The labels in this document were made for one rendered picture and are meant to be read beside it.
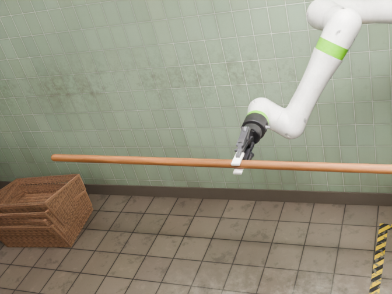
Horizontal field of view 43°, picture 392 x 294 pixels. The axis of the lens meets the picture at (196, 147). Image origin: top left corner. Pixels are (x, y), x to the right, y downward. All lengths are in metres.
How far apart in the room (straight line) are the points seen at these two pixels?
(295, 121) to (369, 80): 0.99
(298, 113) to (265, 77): 1.03
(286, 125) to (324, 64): 0.27
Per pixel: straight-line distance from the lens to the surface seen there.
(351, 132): 3.08
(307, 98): 1.97
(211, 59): 3.02
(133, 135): 3.56
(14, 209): 3.62
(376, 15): 2.22
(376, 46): 2.81
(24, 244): 3.90
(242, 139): 1.78
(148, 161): 1.87
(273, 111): 1.98
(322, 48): 1.95
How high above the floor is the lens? 2.21
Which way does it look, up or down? 31 degrees down
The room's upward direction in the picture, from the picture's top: 16 degrees counter-clockwise
